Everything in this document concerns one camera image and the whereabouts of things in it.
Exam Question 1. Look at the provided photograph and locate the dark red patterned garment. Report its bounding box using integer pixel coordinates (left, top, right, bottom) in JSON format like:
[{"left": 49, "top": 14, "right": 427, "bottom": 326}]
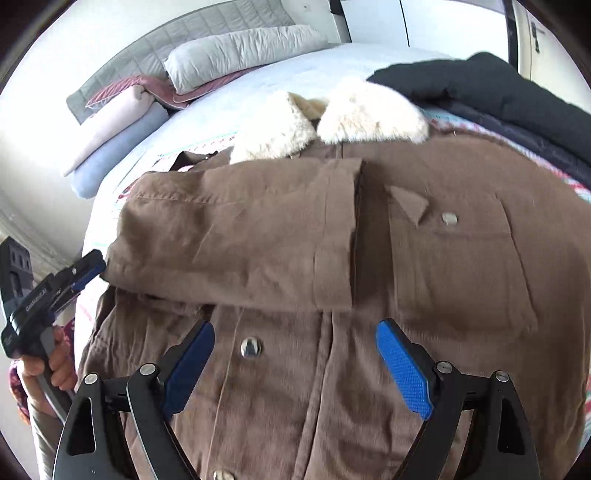
[{"left": 8, "top": 318, "right": 77, "bottom": 422}]

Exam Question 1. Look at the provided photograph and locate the grey pillow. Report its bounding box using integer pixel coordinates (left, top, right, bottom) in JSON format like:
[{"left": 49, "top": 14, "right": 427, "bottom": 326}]
[{"left": 164, "top": 24, "right": 329, "bottom": 95}]

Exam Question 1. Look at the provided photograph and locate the blue pillow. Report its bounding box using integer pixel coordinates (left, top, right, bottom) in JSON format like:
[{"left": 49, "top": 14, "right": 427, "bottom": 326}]
[{"left": 69, "top": 104, "right": 171, "bottom": 200}]

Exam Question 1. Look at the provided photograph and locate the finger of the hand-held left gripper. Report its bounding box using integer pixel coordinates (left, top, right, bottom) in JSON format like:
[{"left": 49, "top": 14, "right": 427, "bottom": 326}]
[
  {"left": 68, "top": 249, "right": 108, "bottom": 278},
  {"left": 68, "top": 267, "right": 106, "bottom": 295}
]

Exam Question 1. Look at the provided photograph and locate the white door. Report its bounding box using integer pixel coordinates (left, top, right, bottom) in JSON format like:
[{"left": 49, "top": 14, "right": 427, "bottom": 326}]
[{"left": 516, "top": 0, "right": 570, "bottom": 83}]

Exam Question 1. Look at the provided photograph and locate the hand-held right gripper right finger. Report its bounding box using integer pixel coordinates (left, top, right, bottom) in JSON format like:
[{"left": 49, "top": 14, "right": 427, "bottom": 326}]
[{"left": 375, "top": 318, "right": 541, "bottom": 480}]

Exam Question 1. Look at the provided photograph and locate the brown fur-collared jacket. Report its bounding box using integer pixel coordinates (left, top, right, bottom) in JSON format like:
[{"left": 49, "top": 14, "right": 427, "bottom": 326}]
[{"left": 74, "top": 76, "right": 591, "bottom": 480}]

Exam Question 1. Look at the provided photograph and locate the bed with white sheet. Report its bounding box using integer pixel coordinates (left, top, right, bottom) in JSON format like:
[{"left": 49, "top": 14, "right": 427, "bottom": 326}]
[{"left": 74, "top": 44, "right": 462, "bottom": 352}]

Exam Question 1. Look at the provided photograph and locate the grey quilted headboard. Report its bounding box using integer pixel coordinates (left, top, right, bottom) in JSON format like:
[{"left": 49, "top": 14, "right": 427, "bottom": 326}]
[{"left": 66, "top": 11, "right": 296, "bottom": 125}]

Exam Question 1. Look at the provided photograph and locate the black padded jacket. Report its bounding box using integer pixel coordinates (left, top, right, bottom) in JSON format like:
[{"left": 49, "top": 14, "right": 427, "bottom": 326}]
[{"left": 367, "top": 52, "right": 591, "bottom": 185}]

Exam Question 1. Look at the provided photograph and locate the pink striped pillow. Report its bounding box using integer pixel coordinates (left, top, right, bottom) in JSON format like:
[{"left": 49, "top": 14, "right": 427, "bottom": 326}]
[{"left": 85, "top": 69, "right": 259, "bottom": 112}]

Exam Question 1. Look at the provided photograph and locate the person's left forearm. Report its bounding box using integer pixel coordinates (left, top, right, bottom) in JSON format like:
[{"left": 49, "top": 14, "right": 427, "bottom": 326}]
[{"left": 27, "top": 392, "right": 71, "bottom": 480}]

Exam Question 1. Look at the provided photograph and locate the person's left hand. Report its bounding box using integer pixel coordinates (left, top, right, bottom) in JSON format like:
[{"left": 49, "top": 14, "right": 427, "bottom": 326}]
[{"left": 18, "top": 325, "right": 78, "bottom": 393}]

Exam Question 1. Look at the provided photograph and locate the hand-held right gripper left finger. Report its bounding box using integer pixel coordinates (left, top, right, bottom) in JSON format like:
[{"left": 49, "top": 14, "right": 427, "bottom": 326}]
[{"left": 52, "top": 320, "right": 216, "bottom": 480}]

